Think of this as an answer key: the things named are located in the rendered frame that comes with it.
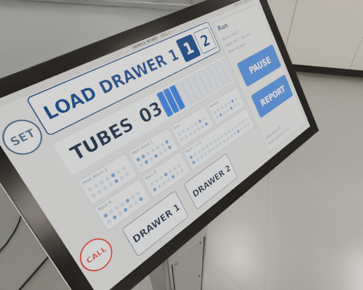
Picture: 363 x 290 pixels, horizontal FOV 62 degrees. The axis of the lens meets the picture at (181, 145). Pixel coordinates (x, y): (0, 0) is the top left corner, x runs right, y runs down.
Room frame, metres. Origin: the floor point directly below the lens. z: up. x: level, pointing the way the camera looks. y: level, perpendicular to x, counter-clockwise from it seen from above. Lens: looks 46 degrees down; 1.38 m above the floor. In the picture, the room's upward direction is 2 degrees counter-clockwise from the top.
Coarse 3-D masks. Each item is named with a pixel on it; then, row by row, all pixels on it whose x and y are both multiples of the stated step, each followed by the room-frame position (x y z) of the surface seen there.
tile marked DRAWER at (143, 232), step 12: (156, 204) 0.24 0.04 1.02; (168, 204) 0.24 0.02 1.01; (180, 204) 0.25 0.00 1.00; (144, 216) 0.22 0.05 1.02; (156, 216) 0.23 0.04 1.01; (168, 216) 0.23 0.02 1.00; (180, 216) 0.24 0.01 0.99; (132, 228) 0.21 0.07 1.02; (144, 228) 0.21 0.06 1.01; (156, 228) 0.21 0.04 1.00; (168, 228) 0.22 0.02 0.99; (132, 240) 0.20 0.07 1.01; (144, 240) 0.20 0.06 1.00; (156, 240) 0.20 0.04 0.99; (144, 252) 0.19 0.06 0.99
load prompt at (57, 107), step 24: (144, 48) 0.40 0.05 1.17; (168, 48) 0.42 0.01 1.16; (192, 48) 0.44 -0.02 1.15; (216, 48) 0.46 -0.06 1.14; (96, 72) 0.35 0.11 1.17; (120, 72) 0.36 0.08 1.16; (144, 72) 0.37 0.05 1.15; (168, 72) 0.39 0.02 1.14; (48, 96) 0.30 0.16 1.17; (72, 96) 0.31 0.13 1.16; (96, 96) 0.32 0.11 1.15; (120, 96) 0.34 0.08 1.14; (48, 120) 0.28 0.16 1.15; (72, 120) 0.29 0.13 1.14
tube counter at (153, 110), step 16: (208, 64) 0.43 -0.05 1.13; (224, 64) 0.44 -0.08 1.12; (192, 80) 0.40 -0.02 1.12; (208, 80) 0.41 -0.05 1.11; (224, 80) 0.42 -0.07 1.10; (160, 96) 0.36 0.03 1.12; (176, 96) 0.37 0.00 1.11; (192, 96) 0.38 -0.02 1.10; (208, 96) 0.39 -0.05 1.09; (144, 112) 0.33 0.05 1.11; (160, 112) 0.34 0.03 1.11; (176, 112) 0.35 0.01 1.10
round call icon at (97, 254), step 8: (104, 232) 0.19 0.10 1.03; (88, 240) 0.18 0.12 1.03; (96, 240) 0.19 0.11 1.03; (104, 240) 0.19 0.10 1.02; (80, 248) 0.17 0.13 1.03; (88, 248) 0.18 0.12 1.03; (96, 248) 0.18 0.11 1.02; (104, 248) 0.18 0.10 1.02; (112, 248) 0.18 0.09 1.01; (80, 256) 0.17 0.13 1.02; (88, 256) 0.17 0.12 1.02; (96, 256) 0.17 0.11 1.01; (104, 256) 0.17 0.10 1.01; (112, 256) 0.17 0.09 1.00; (80, 264) 0.16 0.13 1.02; (88, 264) 0.16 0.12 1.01; (96, 264) 0.16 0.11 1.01; (104, 264) 0.16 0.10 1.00; (88, 272) 0.15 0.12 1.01; (96, 272) 0.16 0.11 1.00
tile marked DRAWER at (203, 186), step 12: (216, 168) 0.31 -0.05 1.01; (228, 168) 0.32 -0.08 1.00; (192, 180) 0.28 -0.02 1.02; (204, 180) 0.29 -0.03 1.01; (216, 180) 0.29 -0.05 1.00; (228, 180) 0.30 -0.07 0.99; (192, 192) 0.27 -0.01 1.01; (204, 192) 0.27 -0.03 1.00; (216, 192) 0.28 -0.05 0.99; (204, 204) 0.26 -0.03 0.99
